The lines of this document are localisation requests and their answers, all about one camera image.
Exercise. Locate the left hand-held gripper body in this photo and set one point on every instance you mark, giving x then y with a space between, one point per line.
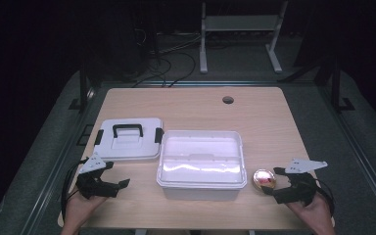
94 187

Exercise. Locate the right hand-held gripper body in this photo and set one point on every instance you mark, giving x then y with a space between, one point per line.
298 192

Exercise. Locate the round gold tin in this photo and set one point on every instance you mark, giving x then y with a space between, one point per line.
264 180

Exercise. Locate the white plastic storage box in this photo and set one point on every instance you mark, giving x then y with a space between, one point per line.
201 163

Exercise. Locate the person's right hand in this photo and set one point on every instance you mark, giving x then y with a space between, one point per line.
311 213

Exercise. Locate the person's left hand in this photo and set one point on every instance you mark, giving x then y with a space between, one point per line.
80 209

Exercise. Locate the black metal stand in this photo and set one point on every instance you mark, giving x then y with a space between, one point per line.
83 88
337 88

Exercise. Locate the white metal stand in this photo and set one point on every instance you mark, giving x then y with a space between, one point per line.
241 23

